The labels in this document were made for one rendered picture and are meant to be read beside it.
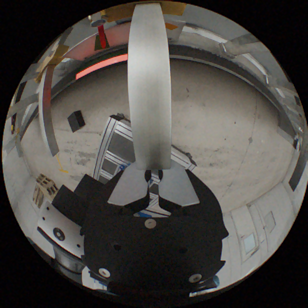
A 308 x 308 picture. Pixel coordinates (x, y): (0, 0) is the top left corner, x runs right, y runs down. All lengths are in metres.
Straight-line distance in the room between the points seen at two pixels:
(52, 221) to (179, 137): 1.06
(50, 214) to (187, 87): 1.10
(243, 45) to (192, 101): 0.84
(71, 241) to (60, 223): 0.05
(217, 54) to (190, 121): 0.80
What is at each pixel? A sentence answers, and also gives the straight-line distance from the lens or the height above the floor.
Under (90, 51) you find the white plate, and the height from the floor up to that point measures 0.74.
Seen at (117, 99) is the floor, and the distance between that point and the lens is 1.01.
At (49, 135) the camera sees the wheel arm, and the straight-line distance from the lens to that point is 0.27.
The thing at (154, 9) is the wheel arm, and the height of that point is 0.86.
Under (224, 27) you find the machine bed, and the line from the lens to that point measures 0.53.
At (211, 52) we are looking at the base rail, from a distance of 0.32.
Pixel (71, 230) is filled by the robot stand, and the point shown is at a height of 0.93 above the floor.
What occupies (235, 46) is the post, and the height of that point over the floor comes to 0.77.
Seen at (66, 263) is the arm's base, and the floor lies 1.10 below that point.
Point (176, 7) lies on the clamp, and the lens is 0.20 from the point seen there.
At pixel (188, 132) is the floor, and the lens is 1.02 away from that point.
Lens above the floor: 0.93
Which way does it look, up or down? 60 degrees down
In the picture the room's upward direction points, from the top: 178 degrees counter-clockwise
